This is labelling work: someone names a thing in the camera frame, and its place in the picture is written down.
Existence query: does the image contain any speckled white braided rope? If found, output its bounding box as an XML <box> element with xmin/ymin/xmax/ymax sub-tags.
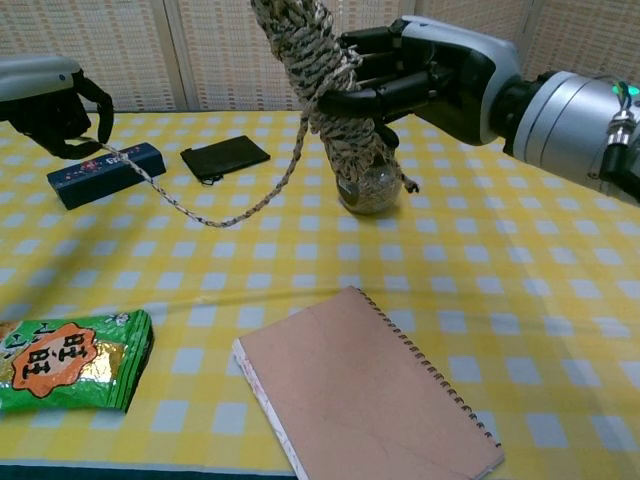
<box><xmin>102</xmin><ymin>0</ymin><xmax>421</xmax><ymax>229</ymax></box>

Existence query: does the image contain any black drawstring pouch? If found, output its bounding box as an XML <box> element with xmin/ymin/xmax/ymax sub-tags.
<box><xmin>179</xmin><ymin>134</ymin><xmax>272</xmax><ymax>187</ymax></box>

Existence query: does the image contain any green orange snack bag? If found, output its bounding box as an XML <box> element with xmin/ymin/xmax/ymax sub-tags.
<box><xmin>0</xmin><ymin>308</ymin><xmax>156</xmax><ymax>414</ymax></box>

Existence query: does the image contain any brown spiral notebook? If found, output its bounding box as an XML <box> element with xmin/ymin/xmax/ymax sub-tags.
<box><xmin>232</xmin><ymin>285</ymin><xmax>505</xmax><ymax>480</ymax></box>

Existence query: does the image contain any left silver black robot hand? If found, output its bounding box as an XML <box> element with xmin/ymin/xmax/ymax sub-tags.
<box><xmin>0</xmin><ymin>55</ymin><xmax>115</xmax><ymax>160</ymax></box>

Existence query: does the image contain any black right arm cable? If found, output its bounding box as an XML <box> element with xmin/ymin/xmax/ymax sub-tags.
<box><xmin>598</xmin><ymin>79</ymin><xmax>640</xmax><ymax>199</ymax></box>

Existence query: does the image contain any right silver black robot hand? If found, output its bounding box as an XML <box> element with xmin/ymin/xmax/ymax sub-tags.
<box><xmin>317</xmin><ymin>14</ymin><xmax>521</xmax><ymax>149</ymax></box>

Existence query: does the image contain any dark blue printed box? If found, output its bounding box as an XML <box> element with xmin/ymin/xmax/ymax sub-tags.
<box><xmin>46</xmin><ymin>141</ymin><xmax>167</xmax><ymax>210</ymax></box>

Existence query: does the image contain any clear jar with black lid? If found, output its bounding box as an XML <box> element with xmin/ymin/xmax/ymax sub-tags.
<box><xmin>337</xmin><ymin>124</ymin><xmax>404</xmax><ymax>216</ymax></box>

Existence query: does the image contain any yellow white checkered tablecloth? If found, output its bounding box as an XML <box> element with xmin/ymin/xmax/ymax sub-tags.
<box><xmin>0</xmin><ymin>109</ymin><xmax>640</xmax><ymax>474</ymax></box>

